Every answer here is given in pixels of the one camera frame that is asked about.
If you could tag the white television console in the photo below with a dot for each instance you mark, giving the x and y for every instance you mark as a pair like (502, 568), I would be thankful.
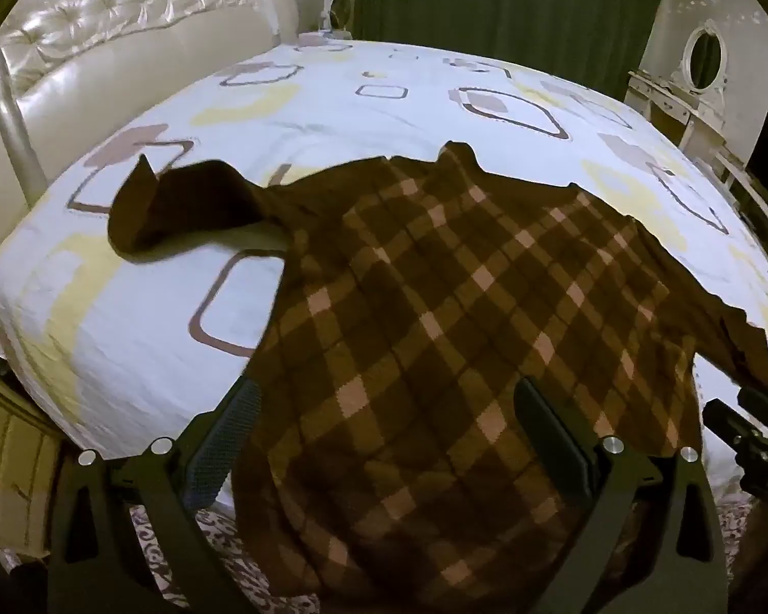
(752, 195)

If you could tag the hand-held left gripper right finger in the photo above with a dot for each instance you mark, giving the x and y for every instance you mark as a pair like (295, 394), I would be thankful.
(550, 438)

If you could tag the small round table mirror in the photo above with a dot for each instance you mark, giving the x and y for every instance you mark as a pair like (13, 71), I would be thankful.
(339, 11)

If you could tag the white oval vanity mirror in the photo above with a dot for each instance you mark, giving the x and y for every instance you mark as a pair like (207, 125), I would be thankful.
(704, 57)

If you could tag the green curtain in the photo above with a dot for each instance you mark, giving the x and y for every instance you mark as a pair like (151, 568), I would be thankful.
(505, 0)

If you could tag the white vanity table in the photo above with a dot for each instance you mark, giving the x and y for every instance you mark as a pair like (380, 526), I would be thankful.
(662, 102)

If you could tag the cream tufted headboard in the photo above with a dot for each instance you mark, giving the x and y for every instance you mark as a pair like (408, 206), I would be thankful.
(102, 51)

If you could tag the yellowish wooden cabinet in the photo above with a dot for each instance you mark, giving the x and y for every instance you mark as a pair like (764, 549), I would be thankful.
(13, 460)

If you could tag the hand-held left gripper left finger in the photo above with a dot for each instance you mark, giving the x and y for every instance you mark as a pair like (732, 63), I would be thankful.
(224, 438)

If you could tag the brown plaid sweater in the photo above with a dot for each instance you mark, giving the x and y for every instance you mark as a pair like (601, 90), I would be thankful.
(422, 307)

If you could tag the bed with patterned white sheet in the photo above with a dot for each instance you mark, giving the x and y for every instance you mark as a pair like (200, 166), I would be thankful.
(141, 332)

